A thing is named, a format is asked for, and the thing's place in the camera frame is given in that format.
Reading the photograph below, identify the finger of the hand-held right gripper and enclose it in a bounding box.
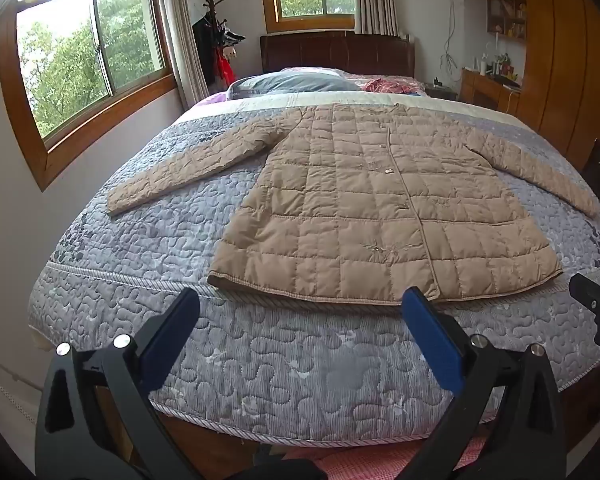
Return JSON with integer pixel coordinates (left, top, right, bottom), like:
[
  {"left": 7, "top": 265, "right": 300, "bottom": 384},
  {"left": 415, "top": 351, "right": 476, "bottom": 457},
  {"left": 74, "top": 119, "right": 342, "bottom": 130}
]
[{"left": 569, "top": 261, "right": 600, "bottom": 317}]

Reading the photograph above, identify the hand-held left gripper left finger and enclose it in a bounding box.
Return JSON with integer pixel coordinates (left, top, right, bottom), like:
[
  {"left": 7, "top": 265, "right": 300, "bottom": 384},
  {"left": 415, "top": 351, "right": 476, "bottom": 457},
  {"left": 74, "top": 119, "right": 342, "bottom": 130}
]
[{"left": 34, "top": 287, "right": 216, "bottom": 480}]

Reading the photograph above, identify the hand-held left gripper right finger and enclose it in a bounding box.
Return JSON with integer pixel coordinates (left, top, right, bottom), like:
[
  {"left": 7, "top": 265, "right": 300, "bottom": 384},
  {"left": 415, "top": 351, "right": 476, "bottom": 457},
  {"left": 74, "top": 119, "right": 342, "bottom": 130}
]
[{"left": 395, "top": 286, "right": 567, "bottom": 480}]

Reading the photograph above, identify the beige quilted jacket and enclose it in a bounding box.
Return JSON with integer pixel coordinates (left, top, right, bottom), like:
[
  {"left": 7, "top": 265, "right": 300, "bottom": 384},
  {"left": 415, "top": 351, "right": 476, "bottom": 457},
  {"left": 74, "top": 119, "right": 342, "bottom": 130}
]
[{"left": 106, "top": 102, "right": 600, "bottom": 307}]

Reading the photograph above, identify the grey patterned bed quilt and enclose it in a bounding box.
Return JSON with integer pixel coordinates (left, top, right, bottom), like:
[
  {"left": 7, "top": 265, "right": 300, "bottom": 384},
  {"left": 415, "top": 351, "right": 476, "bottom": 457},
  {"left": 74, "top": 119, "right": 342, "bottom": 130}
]
[{"left": 27, "top": 67, "right": 600, "bottom": 448}]

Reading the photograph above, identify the pink checked cloth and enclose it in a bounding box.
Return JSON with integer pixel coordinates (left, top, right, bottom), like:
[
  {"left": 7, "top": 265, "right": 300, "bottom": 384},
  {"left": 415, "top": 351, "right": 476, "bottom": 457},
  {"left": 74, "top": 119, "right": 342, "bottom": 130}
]
[{"left": 275, "top": 432, "right": 486, "bottom": 480}]

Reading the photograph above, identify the wooden desk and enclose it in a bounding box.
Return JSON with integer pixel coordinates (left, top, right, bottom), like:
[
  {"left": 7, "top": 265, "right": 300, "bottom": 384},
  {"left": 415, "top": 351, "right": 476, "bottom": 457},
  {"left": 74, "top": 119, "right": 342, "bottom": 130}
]
[{"left": 460, "top": 67, "right": 523, "bottom": 116}]

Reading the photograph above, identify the wooden wardrobe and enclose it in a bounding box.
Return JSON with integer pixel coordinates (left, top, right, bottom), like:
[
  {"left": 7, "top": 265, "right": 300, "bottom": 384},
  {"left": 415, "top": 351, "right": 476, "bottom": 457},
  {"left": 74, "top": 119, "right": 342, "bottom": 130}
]
[{"left": 460, "top": 0, "right": 600, "bottom": 173}]

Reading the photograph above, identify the purple bed sheet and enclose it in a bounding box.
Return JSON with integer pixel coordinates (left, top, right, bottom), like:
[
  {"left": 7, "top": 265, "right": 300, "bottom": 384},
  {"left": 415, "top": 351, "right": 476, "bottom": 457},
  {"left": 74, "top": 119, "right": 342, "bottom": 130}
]
[{"left": 190, "top": 92, "right": 231, "bottom": 111}]

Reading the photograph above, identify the dark wooden nightstand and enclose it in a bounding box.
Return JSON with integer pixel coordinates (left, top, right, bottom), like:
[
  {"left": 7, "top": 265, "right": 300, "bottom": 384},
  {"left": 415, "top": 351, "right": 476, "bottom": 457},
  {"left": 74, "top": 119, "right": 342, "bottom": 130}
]
[{"left": 424, "top": 84, "right": 459, "bottom": 102}]

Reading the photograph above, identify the red patterned cloth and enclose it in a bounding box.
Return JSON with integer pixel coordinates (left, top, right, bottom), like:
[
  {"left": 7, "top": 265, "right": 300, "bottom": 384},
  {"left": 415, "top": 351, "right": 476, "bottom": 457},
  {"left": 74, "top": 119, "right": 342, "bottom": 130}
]
[{"left": 362, "top": 76, "right": 426, "bottom": 96}]

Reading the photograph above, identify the red hanging garment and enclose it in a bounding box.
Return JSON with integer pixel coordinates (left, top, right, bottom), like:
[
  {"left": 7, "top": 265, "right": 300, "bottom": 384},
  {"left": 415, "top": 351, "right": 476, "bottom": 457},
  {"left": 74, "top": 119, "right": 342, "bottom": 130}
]
[{"left": 215, "top": 47, "right": 238, "bottom": 86}]

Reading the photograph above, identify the grey pillow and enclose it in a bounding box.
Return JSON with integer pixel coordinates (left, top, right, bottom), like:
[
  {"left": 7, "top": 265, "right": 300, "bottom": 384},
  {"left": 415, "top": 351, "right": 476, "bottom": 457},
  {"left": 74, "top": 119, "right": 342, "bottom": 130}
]
[{"left": 226, "top": 71, "right": 362, "bottom": 102}]

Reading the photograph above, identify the cluttered shelf niche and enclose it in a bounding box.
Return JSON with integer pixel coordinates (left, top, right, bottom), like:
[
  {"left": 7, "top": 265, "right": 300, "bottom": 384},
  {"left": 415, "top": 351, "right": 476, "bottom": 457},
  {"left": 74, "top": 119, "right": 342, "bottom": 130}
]
[{"left": 487, "top": 0, "right": 527, "bottom": 38}]

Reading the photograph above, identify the black hanging garment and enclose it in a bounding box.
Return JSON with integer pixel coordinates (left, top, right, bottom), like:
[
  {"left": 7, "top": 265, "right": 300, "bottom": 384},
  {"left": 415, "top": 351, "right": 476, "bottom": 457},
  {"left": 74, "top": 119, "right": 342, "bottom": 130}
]
[{"left": 192, "top": 12, "right": 226, "bottom": 92}]

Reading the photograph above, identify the plain beige curtain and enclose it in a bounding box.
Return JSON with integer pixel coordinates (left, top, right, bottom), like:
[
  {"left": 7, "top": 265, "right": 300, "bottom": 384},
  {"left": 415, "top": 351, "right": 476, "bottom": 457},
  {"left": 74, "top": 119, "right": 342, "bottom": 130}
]
[{"left": 160, "top": 0, "right": 211, "bottom": 111}]

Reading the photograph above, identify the dark brown headboard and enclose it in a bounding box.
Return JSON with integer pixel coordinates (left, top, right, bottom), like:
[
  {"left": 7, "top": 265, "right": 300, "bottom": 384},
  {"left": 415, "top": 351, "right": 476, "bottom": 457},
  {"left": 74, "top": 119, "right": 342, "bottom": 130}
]
[{"left": 259, "top": 31, "right": 417, "bottom": 78}]

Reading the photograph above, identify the dark wooden coat rack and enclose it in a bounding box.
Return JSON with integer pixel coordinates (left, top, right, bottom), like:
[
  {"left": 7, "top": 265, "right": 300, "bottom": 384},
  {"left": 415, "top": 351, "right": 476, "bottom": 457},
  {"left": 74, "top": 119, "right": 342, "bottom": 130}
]
[{"left": 202, "top": 0, "right": 231, "bottom": 96}]

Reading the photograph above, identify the large wooden frame window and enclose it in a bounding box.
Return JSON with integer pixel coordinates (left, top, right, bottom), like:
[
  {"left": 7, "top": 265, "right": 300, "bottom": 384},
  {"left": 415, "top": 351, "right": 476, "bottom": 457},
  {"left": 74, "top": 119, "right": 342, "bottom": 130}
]
[{"left": 0, "top": 0, "right": 177, "bottom": 192}]

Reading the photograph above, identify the white wall cable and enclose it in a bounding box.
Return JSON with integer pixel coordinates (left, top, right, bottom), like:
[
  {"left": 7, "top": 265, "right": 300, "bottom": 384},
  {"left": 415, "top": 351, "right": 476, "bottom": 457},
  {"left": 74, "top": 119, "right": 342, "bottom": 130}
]
[{"left": 441, "top": 0, "right": 462, "bottom": 70}]

